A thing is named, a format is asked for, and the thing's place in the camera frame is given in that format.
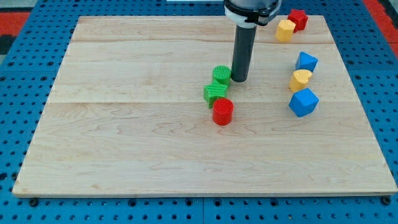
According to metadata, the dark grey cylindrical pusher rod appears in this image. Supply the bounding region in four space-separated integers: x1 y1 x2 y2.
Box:
231 26 256 82

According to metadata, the red star block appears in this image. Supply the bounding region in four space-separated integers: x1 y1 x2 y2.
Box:
288 9 308 33

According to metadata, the green star block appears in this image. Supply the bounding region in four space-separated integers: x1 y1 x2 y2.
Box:
203 80 228 108

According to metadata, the green cylinder block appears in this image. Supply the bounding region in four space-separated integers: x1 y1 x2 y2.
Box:
212 65 231 86

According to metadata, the yellow hexagon block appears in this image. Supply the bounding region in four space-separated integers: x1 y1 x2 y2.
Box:
275 19 296 42

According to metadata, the blue triangle block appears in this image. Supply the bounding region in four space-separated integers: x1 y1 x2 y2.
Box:
295 52 318 72

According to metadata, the yellow heart block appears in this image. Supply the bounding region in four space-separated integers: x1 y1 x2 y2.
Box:
289 69 312 93

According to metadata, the red cylinder block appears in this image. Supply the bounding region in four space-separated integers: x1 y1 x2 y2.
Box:
212 98 234 126

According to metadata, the blue cube block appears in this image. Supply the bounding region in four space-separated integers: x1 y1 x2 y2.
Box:
289 88 320 118

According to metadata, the wooden board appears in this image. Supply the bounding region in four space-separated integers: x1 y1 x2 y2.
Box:
12 16 397 198

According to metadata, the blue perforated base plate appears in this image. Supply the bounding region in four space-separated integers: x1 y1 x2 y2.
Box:
1 0 397 223

